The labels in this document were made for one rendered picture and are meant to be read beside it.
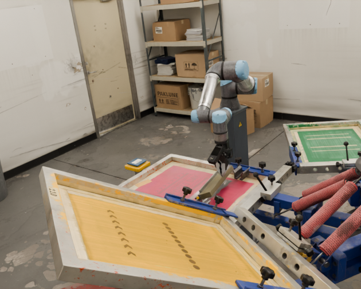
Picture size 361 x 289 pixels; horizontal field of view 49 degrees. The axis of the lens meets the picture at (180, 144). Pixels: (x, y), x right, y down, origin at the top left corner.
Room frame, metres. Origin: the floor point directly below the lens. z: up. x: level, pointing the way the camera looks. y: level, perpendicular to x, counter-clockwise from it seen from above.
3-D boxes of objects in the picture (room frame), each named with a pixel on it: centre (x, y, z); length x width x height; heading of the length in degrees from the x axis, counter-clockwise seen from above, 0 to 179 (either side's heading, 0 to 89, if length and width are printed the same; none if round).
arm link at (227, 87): (2.77, -0.40, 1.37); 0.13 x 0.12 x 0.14; 69
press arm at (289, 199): (1.71, -0.47, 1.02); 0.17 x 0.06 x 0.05; 50
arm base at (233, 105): (2.77, -0.39, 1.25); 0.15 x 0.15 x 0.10
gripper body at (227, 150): (1.95, -0.22, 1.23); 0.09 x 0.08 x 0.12; 140
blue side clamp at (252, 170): (2.13, -0.40, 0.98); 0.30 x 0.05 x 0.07; 50
